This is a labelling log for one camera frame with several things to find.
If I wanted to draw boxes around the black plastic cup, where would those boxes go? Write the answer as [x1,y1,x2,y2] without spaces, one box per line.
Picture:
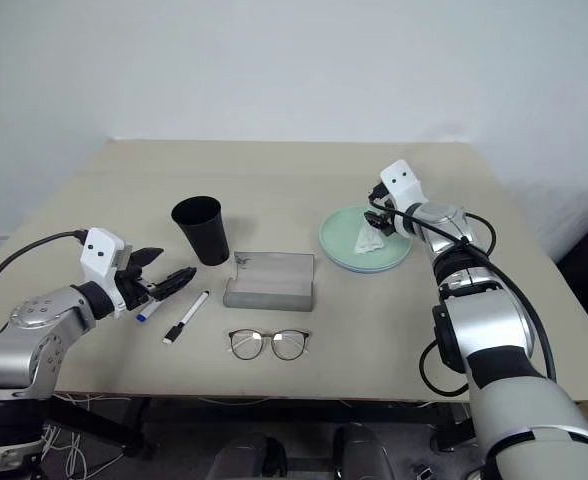
[170,195,232,268]

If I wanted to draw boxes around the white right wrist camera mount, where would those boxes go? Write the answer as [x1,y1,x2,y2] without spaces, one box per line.
[379,159,426,210]

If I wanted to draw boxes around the white wire bundle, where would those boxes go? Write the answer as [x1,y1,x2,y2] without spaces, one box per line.
[41,392,125,480]

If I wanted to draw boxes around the white marker blue cap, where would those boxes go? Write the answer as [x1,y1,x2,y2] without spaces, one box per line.
[135,298,164,323]

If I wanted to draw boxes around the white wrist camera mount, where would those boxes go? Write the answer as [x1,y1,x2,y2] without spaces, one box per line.
[379,159,426,210]
[79,227,136,319]

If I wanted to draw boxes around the white tissue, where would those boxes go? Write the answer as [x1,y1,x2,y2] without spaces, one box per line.
[352,223,386,256]

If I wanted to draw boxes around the thin-framed round eyeglasses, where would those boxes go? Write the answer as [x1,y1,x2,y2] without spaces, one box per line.
[227,327,312,363]

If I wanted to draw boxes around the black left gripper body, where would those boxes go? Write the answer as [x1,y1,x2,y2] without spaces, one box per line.
[113,265,156,311]

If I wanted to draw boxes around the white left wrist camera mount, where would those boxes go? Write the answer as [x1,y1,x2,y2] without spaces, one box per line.
[79,227,136,319]

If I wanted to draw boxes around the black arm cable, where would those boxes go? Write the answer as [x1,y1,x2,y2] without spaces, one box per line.
[0,229,89,326]
[368,197,558,398]

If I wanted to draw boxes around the grey glasses case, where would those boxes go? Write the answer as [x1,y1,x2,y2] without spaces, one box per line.
[222,251,317,313]

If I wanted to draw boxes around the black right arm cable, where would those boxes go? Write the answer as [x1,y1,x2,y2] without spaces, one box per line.
[368,197,558,398]

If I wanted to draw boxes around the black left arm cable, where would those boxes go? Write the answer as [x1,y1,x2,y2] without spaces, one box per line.
[0,229,89,326]

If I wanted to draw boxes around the pale blue plate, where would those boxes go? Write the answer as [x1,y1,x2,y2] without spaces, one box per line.
[323,245,412,276]

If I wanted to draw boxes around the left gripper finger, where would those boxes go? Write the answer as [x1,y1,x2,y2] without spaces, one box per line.
[147,266,198,302]
[129,246,165,272]

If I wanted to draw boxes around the pale green plate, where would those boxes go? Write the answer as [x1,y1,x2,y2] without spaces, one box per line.
[319,204,415,272]

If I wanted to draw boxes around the dark rounded shape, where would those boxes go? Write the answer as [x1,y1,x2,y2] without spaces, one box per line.
[212,431,289,480]
[332,423,396,480]

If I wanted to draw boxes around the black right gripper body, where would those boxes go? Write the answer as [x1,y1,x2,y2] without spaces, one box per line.
[379,195,406,237]

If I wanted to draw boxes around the white marker black cap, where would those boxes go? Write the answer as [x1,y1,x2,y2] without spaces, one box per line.
[161,290,212,346]

